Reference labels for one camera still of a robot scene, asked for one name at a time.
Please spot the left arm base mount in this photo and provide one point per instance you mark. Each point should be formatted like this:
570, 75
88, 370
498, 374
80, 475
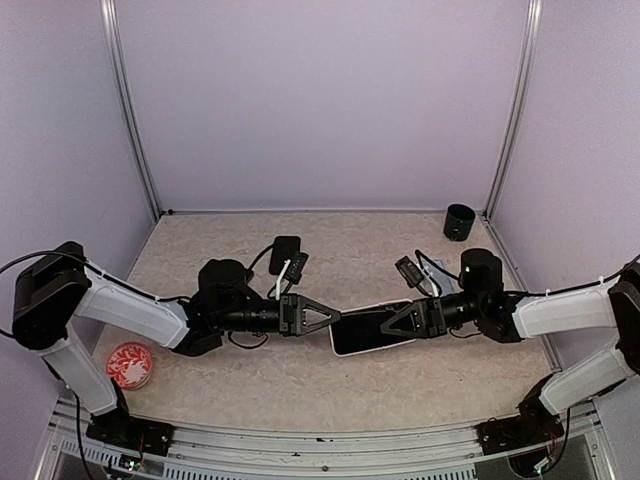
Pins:
136, 434

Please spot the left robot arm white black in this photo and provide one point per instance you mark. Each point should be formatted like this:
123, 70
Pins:
62, 284

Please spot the dark green cup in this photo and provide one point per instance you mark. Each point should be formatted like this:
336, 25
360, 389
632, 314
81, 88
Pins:
458, 222

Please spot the right aluminium frame post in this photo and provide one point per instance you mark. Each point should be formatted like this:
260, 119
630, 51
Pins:
525, 66

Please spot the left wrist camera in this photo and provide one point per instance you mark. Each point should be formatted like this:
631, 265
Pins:
290, 274

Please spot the black phone case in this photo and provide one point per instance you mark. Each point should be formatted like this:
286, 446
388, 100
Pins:
284, 248

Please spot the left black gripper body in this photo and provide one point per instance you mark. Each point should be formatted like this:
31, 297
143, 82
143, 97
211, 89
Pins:
241, 320

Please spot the aluminium frame post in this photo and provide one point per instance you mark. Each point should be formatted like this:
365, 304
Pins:
117, 59
525, 66

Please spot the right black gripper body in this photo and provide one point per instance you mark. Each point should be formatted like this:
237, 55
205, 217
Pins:
438, 321

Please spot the pink phone case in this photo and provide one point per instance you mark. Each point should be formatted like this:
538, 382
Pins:
372, 327

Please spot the red white patterned dish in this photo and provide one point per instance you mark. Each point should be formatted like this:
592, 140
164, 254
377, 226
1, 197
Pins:
130, 365

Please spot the front aluminium rail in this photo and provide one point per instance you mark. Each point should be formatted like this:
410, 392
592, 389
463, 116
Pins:
206, 452

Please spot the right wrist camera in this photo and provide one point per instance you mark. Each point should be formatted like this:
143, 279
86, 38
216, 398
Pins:
417, 277

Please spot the light blue phone case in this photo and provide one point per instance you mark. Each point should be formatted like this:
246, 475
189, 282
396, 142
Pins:
447, 284

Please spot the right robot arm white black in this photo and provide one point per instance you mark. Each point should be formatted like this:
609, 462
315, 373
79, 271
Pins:
513, 316

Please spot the left aluminium frame post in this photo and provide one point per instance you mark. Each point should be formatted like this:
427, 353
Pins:
117, 59

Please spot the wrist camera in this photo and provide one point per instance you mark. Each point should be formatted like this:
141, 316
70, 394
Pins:
417, 277
290, 274

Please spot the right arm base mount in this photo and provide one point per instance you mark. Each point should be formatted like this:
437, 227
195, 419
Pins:
516, 432

